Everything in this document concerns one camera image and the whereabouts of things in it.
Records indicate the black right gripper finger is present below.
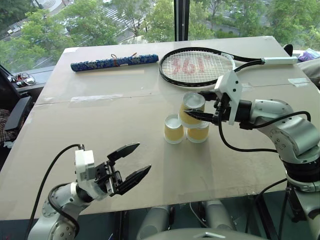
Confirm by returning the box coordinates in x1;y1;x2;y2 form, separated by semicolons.
198;90;220;102
185;110;216;124

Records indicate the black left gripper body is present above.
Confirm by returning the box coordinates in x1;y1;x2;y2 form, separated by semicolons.
93;160;125;198

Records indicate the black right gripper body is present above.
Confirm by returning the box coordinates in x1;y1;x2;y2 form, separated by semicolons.
211;93;232;126

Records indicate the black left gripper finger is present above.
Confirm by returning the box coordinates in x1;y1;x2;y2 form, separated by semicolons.
106;142;141;165
115;163;153;197

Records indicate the yellow paper cup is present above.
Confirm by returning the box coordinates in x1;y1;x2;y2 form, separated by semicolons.
185;121;211;144
178;91;207;129
163;113;185;145

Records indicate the silver left robot thigh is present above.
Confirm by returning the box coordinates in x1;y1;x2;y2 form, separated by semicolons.
135;204;176;240

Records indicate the silver robot thigh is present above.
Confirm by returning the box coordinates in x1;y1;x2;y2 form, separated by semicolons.
135;204;176;240
200;199;237;231

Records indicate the long clear tape strip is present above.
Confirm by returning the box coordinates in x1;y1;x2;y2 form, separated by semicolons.
70;93;124;103

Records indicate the black white tennis racket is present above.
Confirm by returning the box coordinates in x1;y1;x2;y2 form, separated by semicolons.
158;45;299;89

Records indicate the clear tape piece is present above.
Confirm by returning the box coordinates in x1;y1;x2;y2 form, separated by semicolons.
287;77;310;88

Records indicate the small black rounded object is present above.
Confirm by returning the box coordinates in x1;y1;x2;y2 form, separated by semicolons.
283;43;294;57

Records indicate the blue patterned rolled tube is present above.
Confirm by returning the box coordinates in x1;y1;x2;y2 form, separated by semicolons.
69;52;160;74

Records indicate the silver right robot thigh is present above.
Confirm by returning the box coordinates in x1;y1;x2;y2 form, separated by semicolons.
200;199;237;231

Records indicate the grey robot torso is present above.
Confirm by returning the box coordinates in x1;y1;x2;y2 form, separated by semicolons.
149;227;266;240

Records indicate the grey fabric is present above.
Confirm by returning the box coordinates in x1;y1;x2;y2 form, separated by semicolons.
296;59;320;89

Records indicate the purple packet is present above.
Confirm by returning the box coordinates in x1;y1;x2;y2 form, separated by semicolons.
298;48;320;62

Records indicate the black office chair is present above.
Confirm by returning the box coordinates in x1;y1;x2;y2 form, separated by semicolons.
0;64;34;161

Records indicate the plaid cloth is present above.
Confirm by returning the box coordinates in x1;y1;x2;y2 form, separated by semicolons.
0;108;26;149

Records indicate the small clutter on windowsill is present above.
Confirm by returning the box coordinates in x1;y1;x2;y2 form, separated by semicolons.
8;71;38;88

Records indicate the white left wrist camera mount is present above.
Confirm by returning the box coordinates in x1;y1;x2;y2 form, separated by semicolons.
74;149;110;202

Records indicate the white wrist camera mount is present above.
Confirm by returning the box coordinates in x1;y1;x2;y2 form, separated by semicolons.
214;70;244;126
74;149;110;202

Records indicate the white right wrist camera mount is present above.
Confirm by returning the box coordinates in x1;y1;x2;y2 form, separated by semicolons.
214;70;244;126

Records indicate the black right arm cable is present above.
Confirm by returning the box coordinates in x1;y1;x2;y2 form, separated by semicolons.
217;110;312;154

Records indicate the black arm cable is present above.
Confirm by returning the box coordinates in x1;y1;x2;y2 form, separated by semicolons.
217;110;312;154
24;143;86;240

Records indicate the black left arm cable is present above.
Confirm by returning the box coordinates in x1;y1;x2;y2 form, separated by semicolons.
24;143;86;240

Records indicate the dark window frame post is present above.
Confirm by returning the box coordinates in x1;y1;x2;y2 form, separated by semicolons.
173;0;190;42

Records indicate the black stand frame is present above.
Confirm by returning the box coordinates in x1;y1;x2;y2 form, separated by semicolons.
254;181;309;240

